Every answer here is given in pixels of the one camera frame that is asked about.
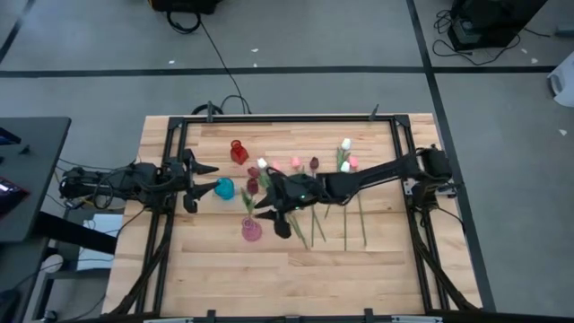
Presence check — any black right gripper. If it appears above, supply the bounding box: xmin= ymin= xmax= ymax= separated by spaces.
xmin=253 ymin=171 xmax=320 ymax=240

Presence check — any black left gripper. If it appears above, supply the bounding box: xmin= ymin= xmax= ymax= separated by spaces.
xmin=162 ymin=148 xmax=221 ymax=214

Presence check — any pink glass vase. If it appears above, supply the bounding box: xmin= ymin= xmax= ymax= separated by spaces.
xmin=240 ymin=216 xmax=264 ymax=243

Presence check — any dark red tulip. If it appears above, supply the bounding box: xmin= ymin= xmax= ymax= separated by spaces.
xmin=239 ymin=178 xmax=260 ymax=223
xmin=309 ymin=156 xmax=320 ymax=248
xmin=247 ymin=166 xmax=273 ymax=189

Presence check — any teal glass vase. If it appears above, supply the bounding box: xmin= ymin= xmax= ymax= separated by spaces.
xmin=213 ymin=177 xmax=237 ymax=201

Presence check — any red glass vase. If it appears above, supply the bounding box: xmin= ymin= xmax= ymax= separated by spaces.
xmin=230 ymin=139 xmax=250 ymax=166

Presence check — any white paper sheet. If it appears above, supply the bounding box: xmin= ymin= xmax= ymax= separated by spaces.
xmin=74 ymin=212 xmax=126 ymax=273

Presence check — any black desk crossbeam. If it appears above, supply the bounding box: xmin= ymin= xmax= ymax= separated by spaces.
xmin=34 ymin=210 xmax=119 ymax=256

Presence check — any dark grey desk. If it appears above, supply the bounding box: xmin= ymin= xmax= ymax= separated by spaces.
xmin=0 ymin=117 xmax=73 ymax=244

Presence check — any white round object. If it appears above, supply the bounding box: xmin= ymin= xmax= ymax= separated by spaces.
xmin=44 ymin=253 xmax=65 ymax=275

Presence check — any black floor box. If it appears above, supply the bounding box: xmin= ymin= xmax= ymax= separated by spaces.
xmin=149 ymin=0 xmax=223 ymax=14

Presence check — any black device with red screen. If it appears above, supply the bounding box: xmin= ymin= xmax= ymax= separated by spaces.
xmin=0 ymin=176 xmax=30 ymax=217

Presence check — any dark tablet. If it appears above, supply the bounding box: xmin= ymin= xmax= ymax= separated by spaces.
xmin=0 ymin=127 xmax=22 ymax=146

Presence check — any black equipment case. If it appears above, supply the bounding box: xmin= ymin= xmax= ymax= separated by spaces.
xmin=447 ymin=0 xmax=549 ymax=52

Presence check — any white plastic object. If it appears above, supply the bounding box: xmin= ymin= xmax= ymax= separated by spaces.
xmin=546 ymin=51 xmax=574 ymax=109

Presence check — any black aluminium table frame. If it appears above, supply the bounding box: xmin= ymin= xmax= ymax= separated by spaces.
xmin=107 ymin=114 xmax=483 ymax=318

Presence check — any long black floor cable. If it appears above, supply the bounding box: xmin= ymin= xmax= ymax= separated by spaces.
xmin=196 ymin=20 xmax=252 ymax=116

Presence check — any coiled black cable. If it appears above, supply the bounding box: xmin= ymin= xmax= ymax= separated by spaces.
xmin=166 ymin=10 xmax=203 ymax=35

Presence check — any black cable tangle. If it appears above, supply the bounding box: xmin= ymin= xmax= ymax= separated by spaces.
xmin=431 ymin=8 xmax=524 ymax=67

